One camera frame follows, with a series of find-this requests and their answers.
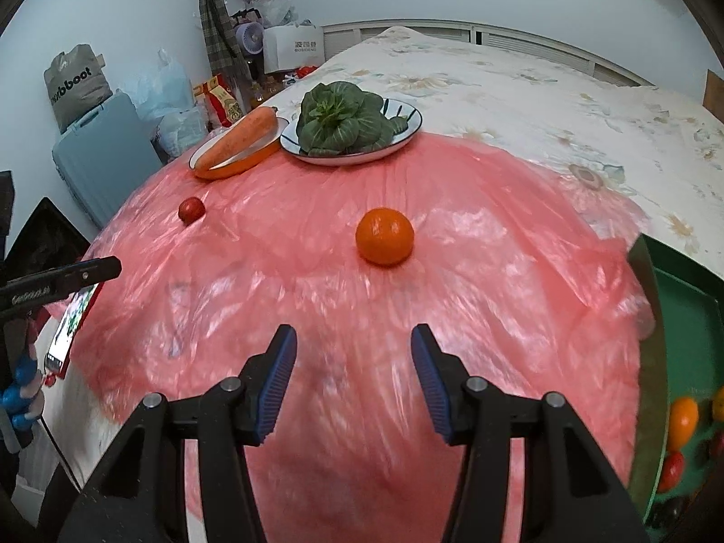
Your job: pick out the carrot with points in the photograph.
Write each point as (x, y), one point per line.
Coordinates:
(237, 136)

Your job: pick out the grey tote bag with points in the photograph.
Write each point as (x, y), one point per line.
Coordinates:
(76, 90)

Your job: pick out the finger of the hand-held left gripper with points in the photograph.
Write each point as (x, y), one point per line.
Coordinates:
(90, 272)

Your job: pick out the green tray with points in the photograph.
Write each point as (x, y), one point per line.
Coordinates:
(695, 350)

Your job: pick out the white plastic bag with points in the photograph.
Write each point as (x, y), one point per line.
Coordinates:
(184, 133)

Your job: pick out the white blue-rimmed plate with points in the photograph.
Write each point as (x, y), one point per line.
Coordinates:
(350, 159)

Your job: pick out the pink plastic sheet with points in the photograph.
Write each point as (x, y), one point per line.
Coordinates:
(481, 322)

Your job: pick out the small red tomato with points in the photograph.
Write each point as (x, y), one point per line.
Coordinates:
(717, 444)
(191, 210)

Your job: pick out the light blue plastic bag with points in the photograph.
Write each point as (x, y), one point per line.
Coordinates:
(161, 87)

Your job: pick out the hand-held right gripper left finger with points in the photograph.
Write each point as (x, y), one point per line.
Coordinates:
(277, 384)

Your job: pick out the plaid coat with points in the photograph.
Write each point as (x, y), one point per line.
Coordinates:
(218, 28)

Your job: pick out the red yellow snack bag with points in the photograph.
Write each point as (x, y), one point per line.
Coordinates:
(220, 102)

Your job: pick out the orange plate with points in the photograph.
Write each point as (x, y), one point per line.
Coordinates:
(237, 169)

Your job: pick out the person's left hand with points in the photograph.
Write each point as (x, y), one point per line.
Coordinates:
(22, 396)

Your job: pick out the light blue suitcase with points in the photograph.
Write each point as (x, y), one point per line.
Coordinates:
(102, 158)

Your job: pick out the small dark plum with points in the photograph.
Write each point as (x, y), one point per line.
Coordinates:
(667, 512)

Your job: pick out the purple desk fan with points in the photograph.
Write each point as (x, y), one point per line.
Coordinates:
(250, 38)

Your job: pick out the bok choy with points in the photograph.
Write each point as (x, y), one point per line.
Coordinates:
(339, 119)

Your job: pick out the red smartphone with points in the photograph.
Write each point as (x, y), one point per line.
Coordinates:
(65, 339)

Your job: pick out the white paper bag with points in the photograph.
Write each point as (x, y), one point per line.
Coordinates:
(294, 48)

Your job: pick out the black bag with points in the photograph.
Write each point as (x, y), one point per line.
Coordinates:
(48, 237)

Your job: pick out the large orange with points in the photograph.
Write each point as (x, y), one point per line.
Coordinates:
(384, 236)

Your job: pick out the yellow oil bottle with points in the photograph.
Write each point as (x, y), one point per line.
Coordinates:
(257, 95)

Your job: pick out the wooden headboard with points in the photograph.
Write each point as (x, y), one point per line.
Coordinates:
(715, 89)

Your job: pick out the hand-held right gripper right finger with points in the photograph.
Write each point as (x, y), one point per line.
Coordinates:
(432, 384)

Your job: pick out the white louvered radiator cover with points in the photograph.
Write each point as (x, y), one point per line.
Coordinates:
(509, 42)

